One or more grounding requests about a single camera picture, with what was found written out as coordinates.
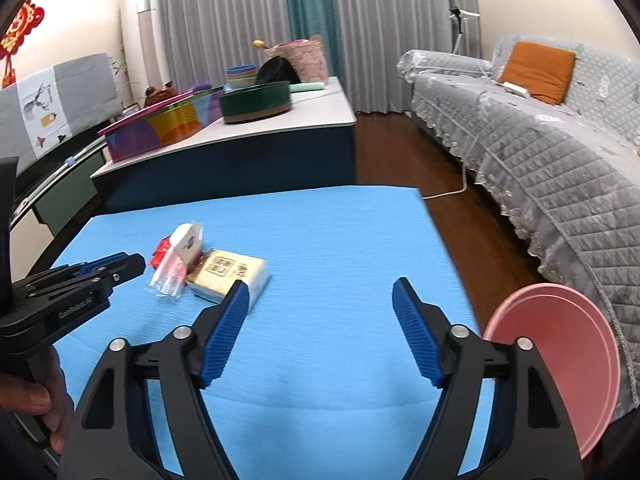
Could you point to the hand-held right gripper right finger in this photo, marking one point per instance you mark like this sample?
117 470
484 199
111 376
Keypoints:
415 332

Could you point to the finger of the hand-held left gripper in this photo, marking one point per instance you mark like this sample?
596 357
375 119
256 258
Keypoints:
125 270
102 262

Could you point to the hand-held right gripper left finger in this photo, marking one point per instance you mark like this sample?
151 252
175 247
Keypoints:
227 335

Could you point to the clear plastic bag red stripes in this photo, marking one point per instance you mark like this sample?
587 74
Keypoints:
167 277

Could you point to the yellow paper box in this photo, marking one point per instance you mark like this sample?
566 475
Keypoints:
225 270

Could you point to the pink round plate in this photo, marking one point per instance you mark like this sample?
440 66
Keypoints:
560 360

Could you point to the person's left hand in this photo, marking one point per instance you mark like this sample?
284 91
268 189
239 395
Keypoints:
62 400

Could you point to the white packet blue label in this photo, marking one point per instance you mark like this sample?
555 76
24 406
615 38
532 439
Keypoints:
186 237

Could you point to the dark television cabinet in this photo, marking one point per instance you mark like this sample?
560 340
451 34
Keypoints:
65 200

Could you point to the white rod with blue fitting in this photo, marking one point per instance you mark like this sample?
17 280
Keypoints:
70 161

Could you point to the blue table mat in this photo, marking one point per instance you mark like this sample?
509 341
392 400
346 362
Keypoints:
325 240

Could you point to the colourful rectangular tray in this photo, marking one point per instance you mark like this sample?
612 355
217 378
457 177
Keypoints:
160 130

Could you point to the dark blue coffee table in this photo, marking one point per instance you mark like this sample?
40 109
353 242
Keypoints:
250 160

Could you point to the orange teapot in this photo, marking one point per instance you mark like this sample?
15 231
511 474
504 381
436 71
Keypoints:
160 94

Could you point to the television with grey cover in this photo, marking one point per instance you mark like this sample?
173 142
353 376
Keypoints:
85 85

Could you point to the sofa with grey quilted cover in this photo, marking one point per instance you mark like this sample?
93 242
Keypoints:
550 170

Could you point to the green round tin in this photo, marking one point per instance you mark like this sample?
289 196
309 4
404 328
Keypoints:
255 102

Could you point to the white standing air conditioner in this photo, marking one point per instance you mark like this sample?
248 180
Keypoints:
145 45

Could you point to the stack of pastel bowls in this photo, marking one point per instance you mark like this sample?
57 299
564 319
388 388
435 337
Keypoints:
240 77

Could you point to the light green cloth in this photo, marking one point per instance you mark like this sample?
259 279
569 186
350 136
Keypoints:
307 86

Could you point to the yellow flower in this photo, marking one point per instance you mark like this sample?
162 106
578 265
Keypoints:
259 44

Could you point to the white power strip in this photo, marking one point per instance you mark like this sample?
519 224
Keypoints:
516 89

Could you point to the grey curtain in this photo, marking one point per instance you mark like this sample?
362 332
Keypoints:
400 20
220 10

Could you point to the pink lace basket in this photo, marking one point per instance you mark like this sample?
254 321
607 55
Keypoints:
310 60

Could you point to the orange cushion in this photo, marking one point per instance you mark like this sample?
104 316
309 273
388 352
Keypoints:
537 72

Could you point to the white floor stand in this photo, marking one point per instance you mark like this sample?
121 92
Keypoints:
461 30

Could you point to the teal curtain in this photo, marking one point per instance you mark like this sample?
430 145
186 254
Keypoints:
310 5

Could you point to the red knot wall decoration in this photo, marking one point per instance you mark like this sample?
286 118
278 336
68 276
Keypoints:
17 30

